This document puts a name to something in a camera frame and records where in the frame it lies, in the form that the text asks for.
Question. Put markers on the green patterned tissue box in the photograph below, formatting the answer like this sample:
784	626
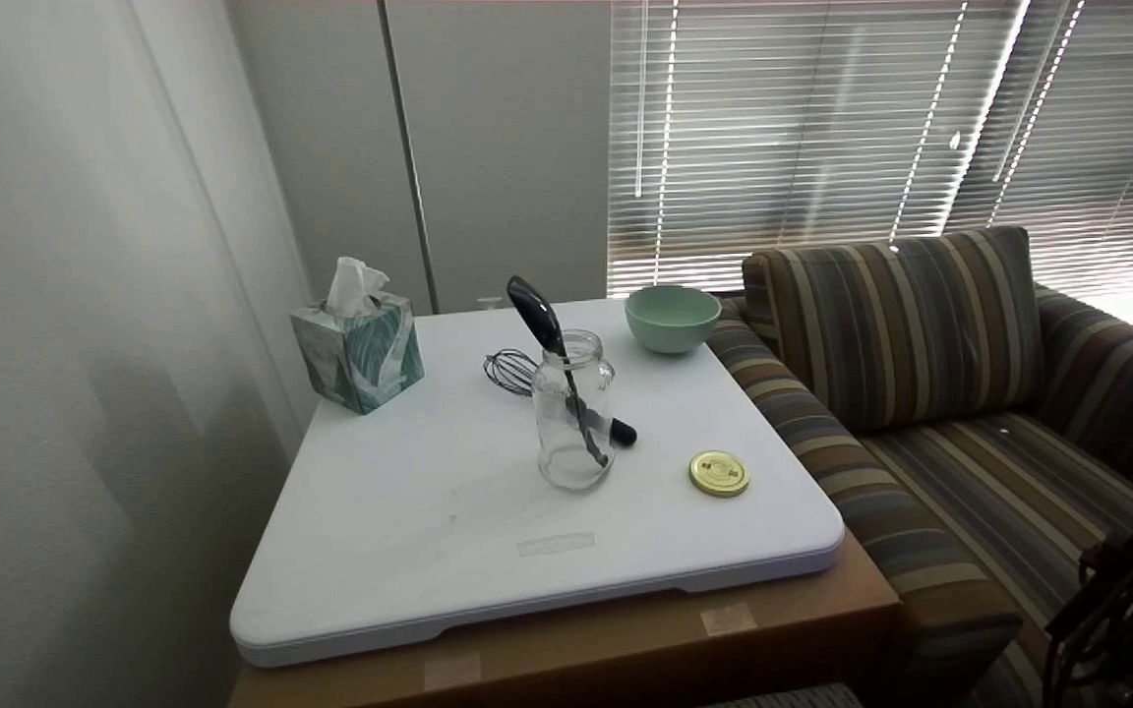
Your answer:
358	345

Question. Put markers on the gold jar lid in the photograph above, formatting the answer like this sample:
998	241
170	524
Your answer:
718	473

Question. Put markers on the black wire whisk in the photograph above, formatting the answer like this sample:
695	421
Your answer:
518	375

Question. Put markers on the clear glass jar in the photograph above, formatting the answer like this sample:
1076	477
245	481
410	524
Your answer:
562	456

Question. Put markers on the black metal stand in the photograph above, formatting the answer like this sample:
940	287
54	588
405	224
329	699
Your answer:
1089	636

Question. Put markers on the window blinds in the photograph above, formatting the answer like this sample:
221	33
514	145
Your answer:
751	124

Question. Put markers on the black plastic spoon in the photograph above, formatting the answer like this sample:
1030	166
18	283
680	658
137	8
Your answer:
543	325

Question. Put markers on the green ceramic bowl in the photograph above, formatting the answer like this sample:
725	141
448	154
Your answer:
669	321

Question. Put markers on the striped sofa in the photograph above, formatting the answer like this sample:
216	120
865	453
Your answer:
969	421

